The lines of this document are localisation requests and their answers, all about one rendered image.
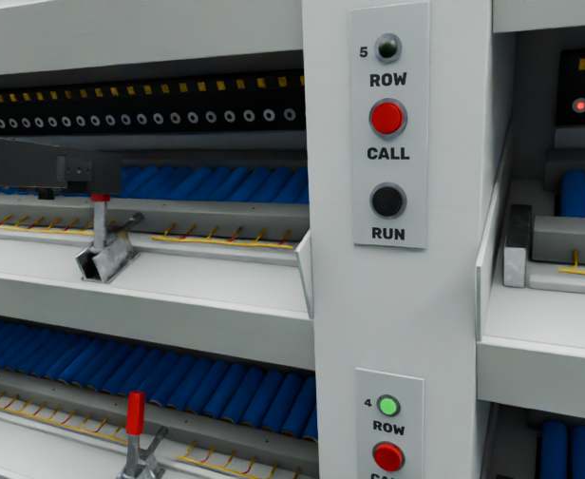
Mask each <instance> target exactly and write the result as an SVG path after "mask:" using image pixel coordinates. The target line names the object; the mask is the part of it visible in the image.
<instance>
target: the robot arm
mask: <svg viewBox="0 0 585 479"><path fill-rule="evenodd" d="M122 158H123V157H122V154H117V153H108V152H101V151H92V150H83V149H76V148H67V147H64V146H60V145H59V144H53V145H45V144H34V143H27V142H20V141H15V139H14V138H0V188H1V189H10V188H12V187H17V191H18V192H38V200H55V193H80V194H121V193H122Z"/></svg>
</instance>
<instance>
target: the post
mask: <svg viewBox="0 0 585 479"><path fill-rule="evenodd" d="M423 1H429V2H430V17H429V78H428V138H427V199H426V248H410V247H397V246H384V245H370V244H357V243H353V201H352V148H351V96H350V42H349V10H355V9H363V8H372V7H381V6H389V5H398V4H406V3H415V2H423ZM302 23H303V49H304V73H305V99H306V124H307V148H308V174H309V199H310V225H311V274H312V299H313V325H314V349H315V375H316V400H317V426H318V450H319V475H320V479H358V467H357V413H356V368H361V369H367V370H373V371H378V372H384V373H390V374H400V375H406V376H412V377H418V378H423V379H424V440H423V479H480V476H481V464H482V458H483V451H484V444H485V438H486V432H487V425H488V418H489V413H490V406H491V401H486V400H480V399H477V377H476V262H477V257H478V253H479V250H480V245H481V238H482V233H483V229H484V225H485V221H486V217H487V213H488V208H489V204H490V201H491V196H492V192H493V188H494V183H495V179H496V176H497V171H498V167H499V163H500V155H501V151H502V147H503V143H504V139H505V134H506V130H507V126H508V122H509V118H513V106H514V88H515V70H516V52H517V34H518V32H517V31H512V32H501V33H493V32H492V0H302Z"/></svg>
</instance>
